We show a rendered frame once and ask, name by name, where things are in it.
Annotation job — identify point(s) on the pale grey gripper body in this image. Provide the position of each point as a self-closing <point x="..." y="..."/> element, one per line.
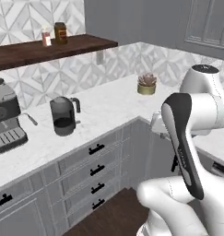
<point x="158" y="123"/>

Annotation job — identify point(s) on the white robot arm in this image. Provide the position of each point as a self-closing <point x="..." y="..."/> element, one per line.
<point x="205" y="110"/>

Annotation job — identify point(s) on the dark grey electric kettle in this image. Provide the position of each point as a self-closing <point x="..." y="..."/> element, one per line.
<point x="63" y="115"/>

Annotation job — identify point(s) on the grey corner cupboard door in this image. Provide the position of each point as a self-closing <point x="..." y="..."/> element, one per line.
<point x="161" y="156"/>

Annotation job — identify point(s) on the potted succulent plant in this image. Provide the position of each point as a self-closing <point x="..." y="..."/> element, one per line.
<point x="146" y="86"/>

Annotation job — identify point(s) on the grey upper cupboard door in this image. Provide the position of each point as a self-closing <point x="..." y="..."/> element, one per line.
<point x="208" y="21"/>

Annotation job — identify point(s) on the brown glass jar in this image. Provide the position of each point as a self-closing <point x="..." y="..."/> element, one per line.
<point x="60" y="33"/>

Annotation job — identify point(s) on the small white red bottle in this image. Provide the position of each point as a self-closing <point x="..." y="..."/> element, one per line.
<point x="46" y="38"/>

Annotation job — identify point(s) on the wide grey drawer front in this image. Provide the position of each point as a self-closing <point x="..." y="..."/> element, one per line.
<point x="24" y="192"/>

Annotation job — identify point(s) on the grey espresso machine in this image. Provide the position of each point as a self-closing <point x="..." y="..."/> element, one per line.
<point x="5" y="123"/>

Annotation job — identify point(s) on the grey lower cupboard door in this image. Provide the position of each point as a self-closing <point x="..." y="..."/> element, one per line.
<point x="18" y="219"/>

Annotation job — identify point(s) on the white wall outlet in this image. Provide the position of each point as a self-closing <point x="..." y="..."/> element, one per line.
<point x="100" y="57"/>

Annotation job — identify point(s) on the dark wooden wall shelf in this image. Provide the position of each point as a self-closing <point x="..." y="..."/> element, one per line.
<point x="39" y="50"/>

